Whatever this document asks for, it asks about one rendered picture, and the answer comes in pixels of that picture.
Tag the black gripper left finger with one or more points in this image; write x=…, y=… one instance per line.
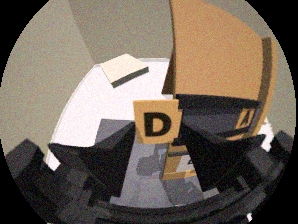
x=106, y=161

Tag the tan letter tile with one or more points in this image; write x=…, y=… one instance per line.
x=244, y=118

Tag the beige flat rectangular block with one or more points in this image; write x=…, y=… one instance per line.
x=123, y=68

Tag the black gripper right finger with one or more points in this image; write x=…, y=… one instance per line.
x=213, y=156

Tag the orange tile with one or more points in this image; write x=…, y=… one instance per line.
x=157, y=121

